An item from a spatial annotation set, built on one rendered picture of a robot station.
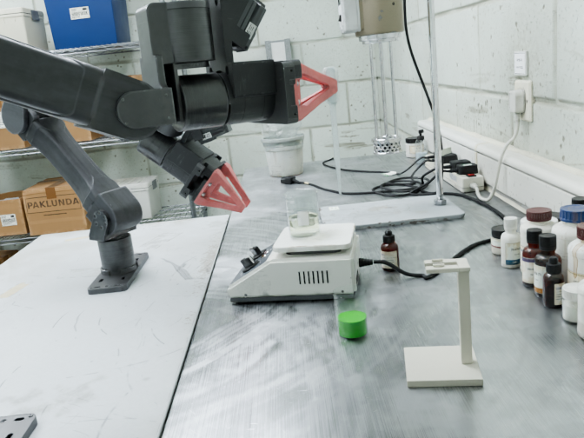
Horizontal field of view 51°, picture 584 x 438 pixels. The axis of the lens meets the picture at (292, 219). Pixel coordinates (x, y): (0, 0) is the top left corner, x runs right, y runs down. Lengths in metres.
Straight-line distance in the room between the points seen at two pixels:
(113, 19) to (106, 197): 2.05
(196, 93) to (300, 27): 2.75
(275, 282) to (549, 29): 0.73
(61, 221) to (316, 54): 1.56
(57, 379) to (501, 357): 0.54
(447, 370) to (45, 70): 0.51
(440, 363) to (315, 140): 2.74
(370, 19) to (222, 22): 0.69
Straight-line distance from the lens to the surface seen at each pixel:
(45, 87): 0.60
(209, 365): 0.79
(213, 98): 0.64
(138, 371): 0.82
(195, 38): 0.64
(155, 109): 0.61
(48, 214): 3.24
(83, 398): 0.79
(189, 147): 1.02
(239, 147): 3.40
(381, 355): 0.77
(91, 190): 1.16
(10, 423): 0.76
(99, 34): 3.15
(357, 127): 3.41
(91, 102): 0.60
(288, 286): 0.94
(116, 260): 1.18
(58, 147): 1.21
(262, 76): 0.66
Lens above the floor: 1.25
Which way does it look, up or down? 14 degrees down
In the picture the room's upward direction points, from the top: 6 degrees counter-clockwise
